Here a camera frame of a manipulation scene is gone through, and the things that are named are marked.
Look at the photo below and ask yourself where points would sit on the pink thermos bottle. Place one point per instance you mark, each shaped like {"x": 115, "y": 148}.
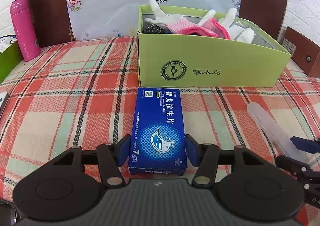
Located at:
{"x": 24, "y": 29}

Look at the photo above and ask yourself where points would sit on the green open box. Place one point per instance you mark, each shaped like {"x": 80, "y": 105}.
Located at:
{"x": 10, "y": 55}

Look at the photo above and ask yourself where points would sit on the blue medicine box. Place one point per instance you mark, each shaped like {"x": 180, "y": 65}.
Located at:
{"x": 157, "y": 138}

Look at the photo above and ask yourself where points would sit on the green cardboard storage box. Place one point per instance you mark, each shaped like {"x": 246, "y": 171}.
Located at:
{"x": 170, "y": 60}

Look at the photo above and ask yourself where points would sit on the white glove pink cuff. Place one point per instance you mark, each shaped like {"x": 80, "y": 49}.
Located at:
{"x": 177, "y": 24}

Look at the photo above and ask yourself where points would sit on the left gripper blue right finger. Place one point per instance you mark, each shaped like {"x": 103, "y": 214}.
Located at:
{"x": 205, "y": 157}

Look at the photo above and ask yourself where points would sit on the red plaid bed sheet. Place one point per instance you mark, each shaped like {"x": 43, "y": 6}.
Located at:
{"x": 84, "y": 93}

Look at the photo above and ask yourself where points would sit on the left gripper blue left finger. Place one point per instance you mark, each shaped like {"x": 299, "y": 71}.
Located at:
{"x": 110, "y": 159}

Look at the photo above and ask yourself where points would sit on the brown cardboard box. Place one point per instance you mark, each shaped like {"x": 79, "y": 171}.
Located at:
{"x": 305, "y": 53}

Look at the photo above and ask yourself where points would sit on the translucent plastic case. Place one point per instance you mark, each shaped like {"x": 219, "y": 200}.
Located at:
{"x": 273, "y": 131}

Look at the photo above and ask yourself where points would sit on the steel wool scrubber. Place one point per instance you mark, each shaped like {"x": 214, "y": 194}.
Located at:
{"x": 153, "y": 29}

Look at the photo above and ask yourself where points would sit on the dark brown wooden headboard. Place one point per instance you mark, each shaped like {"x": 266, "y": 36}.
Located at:
{"x": 52, "y": 24}

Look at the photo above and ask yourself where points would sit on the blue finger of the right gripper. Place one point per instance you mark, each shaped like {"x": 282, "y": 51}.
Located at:
{"x": 306, "y": 145}

